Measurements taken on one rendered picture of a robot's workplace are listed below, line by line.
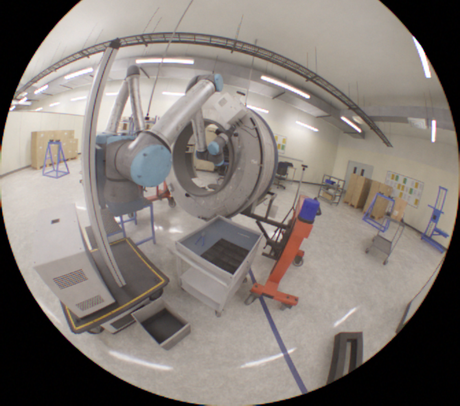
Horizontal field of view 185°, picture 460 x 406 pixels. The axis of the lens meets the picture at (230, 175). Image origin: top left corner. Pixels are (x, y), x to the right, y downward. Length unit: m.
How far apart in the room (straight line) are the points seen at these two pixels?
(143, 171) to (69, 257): 0.58
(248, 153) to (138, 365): 1.96
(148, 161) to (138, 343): 1.32
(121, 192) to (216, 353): 1.27
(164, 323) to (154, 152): 1.28
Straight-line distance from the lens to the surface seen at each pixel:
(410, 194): 8.88
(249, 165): 1.23
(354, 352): 1.76
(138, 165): 0.45
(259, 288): 1.38
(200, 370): 1.34
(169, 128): 0.56
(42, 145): 7.10
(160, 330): 1.39
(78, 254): 0.80
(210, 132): 6.11
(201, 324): 1.40
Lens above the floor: 1.34
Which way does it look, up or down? 12 degrees down
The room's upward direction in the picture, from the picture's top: 10 degrees clockwise
